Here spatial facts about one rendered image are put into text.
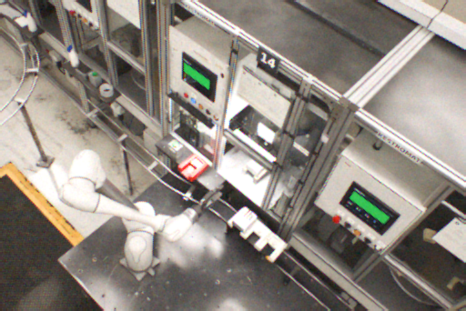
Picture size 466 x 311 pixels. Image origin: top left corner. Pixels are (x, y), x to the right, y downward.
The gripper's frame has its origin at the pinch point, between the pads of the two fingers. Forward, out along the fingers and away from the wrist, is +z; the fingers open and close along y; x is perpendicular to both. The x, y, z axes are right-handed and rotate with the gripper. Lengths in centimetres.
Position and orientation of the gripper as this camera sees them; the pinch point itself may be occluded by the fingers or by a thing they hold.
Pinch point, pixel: (218, 191)
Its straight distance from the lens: 247.1
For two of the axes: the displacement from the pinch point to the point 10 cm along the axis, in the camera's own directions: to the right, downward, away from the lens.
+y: 1.1, -5.8, -8.1
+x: -7.4, -5.9, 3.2
